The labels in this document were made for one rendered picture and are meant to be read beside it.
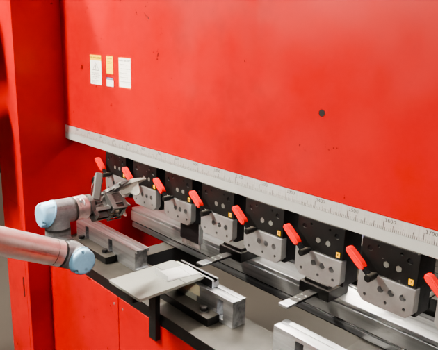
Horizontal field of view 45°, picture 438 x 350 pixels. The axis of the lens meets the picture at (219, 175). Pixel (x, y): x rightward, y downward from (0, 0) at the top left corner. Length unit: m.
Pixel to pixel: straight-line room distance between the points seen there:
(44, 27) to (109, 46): 0.41
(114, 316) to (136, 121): 0.76
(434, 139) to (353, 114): 0.21
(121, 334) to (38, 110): 1.00
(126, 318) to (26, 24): 1.25
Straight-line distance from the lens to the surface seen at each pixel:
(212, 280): 1.83
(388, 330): 1.74
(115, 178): 2.15
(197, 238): 1.84
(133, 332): 2.08
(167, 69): 1.80
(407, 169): 1.25
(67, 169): 2.53
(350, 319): 1.81
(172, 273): 1.87
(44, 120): 2.44
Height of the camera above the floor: 1.79
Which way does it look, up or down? 14 degrees down
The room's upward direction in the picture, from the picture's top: 2 degrees clockwise
